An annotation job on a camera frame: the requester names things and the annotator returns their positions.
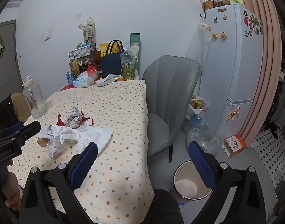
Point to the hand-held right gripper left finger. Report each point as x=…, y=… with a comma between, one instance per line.
x=85, y=165

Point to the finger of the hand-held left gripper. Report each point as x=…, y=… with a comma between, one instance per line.
x=15, y=126
x=28, y=130

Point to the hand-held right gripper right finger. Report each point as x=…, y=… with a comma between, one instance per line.
x=201, y=165

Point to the small cardboard box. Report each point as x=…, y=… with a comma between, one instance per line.
x=42, y=142

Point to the white round trash bin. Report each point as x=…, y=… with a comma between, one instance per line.
x=182, y=175

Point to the white tissue paper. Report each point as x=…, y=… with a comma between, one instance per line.
x=86, y=136

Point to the person's left hand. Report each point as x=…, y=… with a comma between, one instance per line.
x=14, y=191

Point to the black denim garment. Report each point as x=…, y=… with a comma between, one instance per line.
x=5, y=112

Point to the clear plastic bag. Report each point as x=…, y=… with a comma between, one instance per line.
x=207, y=142

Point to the clear plastic wrapper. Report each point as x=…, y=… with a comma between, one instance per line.
x=53, y=148

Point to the clear plastic water jug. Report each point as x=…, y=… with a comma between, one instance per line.
x=35, y=98

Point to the orange white carton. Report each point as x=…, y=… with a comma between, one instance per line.
x=234, y=145

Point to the red torn wrapper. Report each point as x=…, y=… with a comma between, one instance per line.
x=87, y=121

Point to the crumpled printed paper ball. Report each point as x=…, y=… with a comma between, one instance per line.
x=73, y=117

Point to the person's leg in black pants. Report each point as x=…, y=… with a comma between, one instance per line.
x=163, y=207

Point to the grey door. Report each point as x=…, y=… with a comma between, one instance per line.
x=6, y=70

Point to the bag of packaging waste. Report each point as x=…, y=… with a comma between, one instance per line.
x=197, y=107

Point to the yellow figures fridge magnet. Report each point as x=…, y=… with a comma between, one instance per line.
x=233, y=114

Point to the blue drink can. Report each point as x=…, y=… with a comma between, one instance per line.
x=70, y=77

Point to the white black patterned floor mat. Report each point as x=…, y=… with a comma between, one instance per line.
x=272, y=158

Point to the blue white tissue box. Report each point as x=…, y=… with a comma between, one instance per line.
x=83, y=81

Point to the glass jar with yellow contents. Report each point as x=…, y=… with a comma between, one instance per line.
x=74, y=67

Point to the grey upholstered chair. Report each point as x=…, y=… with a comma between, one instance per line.
x=170, y=93

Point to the dark cloth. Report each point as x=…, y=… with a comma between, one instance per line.
x=274, y=129

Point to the black chopstick holder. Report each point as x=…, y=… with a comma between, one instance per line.
x=83, y=66

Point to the red white ceramic jar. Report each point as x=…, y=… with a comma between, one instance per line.
x=92, y=71

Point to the white crumpled cloth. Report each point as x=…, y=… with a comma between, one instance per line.
x=107, y=79

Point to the white fridge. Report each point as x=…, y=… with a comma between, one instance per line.
x=231, y=74

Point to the navy lunch bag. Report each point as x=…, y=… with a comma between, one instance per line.
x=111, y=65

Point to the pink curtain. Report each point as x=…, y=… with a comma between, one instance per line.
x=256, y=74

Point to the clear bottle with yellow contents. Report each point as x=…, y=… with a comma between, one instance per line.
x=128, y=67

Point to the yellow snack bag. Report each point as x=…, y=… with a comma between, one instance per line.
x=104, y=50

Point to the white hanging tote bag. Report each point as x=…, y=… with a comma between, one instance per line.
x=205, y=42

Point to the tall green box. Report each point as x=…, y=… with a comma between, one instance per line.
x=135, y=49

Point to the orange round fridge magnet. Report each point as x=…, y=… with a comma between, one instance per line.
x=214, y=36

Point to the dark bicycle fridge magnet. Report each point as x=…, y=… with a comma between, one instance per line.
x=215, y=20

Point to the group of colourful fridge magnets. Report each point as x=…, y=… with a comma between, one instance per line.
x=253, y=24

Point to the black over-door hook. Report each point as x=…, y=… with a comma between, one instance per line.
x=203, y=9

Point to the white wall switch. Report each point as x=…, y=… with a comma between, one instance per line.
x=46, y=35

